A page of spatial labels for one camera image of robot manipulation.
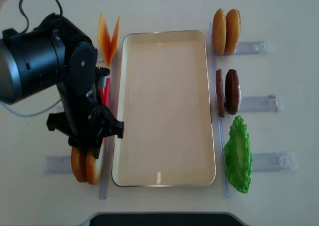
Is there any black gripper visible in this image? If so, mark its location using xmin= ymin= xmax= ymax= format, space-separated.
xmin=47 ymin=104 xmax=124 ymax=159

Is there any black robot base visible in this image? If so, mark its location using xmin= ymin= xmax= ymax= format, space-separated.
xmin=89 ymin=213 xmax=242 ymax=226

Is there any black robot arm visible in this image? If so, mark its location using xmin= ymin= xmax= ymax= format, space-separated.
xmin=0 ymin=14 xmax=124 ymax=153

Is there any tall orange cheese slice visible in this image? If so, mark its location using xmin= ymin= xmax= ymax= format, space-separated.
xmin=97 ymin=13 xmax=111 ymax=66

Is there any leaning orange cheese slice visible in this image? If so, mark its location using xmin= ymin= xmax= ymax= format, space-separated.
xmin=109 ymin=15 xmax=121 ymax=64

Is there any thin brown meat patty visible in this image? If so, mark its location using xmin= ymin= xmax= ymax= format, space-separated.
xmin=216 ymin=69 xmax=225 ymax=117

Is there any thick dark meat patty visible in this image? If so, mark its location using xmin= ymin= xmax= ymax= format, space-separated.
xmin=225 ymin=69 xmax=240 ymax=114

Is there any green lettuce leaf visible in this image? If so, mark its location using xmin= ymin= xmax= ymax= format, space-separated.
xmin=224 ymin=115 xmax=253 ymax=194

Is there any clear lettuce holder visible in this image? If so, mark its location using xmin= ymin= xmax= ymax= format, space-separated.
xmin=252 ymin=151 xmax=298 ymax=173

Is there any left domed bun slice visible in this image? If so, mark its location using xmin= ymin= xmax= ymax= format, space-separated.
xmin=71 ymin=147 xmax=87 ymax=183

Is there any clear bun holder left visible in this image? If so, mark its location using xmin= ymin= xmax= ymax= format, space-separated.
xmin=44 ymin=156 xmax=72 ymax=174

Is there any clear bun holder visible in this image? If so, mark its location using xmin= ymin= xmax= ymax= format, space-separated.
xmin=44 ymin=156 xmax=72 ymax=174
xmin=234 ymin=40 xmax=271 ymax=55

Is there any cream rectangular tray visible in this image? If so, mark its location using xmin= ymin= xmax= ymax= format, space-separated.
xmin=112 ymin=30 xmax=216 ymax=187

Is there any clear patty holder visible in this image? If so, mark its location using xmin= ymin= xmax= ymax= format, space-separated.
xmin=238 ymin=95 xmax=285 ymax=113

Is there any clear bun holder right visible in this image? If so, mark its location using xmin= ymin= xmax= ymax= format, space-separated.
xmin=234 ymin=40 xmax=271 ymax=55

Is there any white thin cable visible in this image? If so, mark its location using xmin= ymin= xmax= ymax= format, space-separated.
xmin=0 ymin=99 xmax=62 ymax=117

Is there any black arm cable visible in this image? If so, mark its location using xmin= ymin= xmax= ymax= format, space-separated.
xmin=19 ymin=0 xmax=64 ymax=34

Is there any right clear acrylic rail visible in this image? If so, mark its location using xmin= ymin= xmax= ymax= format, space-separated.
xmin=208 ymin=21 xmax=229 ymax=197

